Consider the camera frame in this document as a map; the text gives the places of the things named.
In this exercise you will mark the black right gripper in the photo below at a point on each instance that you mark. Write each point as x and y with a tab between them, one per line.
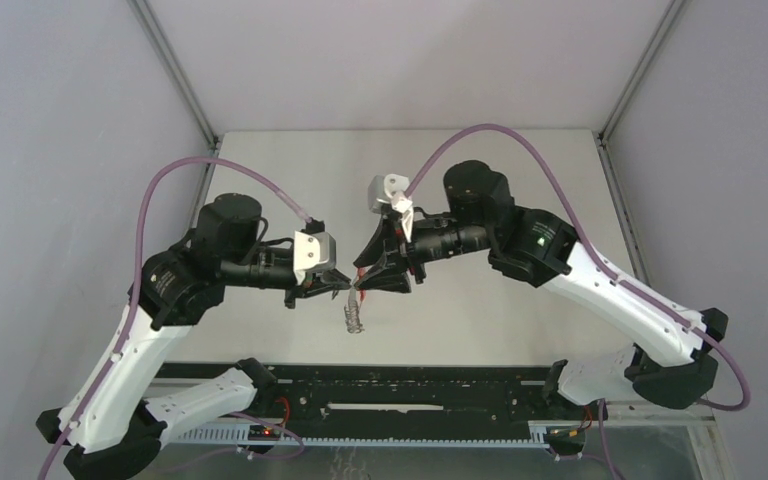
390	228

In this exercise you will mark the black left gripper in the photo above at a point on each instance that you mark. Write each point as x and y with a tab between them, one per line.
315	283

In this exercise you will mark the red-handled metal key holder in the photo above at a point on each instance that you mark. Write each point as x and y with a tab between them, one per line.
352	309

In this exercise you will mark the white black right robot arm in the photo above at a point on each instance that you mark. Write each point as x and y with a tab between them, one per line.
669	362

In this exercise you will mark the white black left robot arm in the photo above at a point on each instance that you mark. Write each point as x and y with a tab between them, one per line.
111	429

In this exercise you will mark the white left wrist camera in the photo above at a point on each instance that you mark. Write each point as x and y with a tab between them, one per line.
312	254

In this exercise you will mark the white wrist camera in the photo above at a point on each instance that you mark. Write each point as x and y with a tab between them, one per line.
391	190
312	254

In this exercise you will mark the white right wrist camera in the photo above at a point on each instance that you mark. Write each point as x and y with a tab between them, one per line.
391	190

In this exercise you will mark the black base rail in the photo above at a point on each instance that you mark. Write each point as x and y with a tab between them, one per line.
416	403

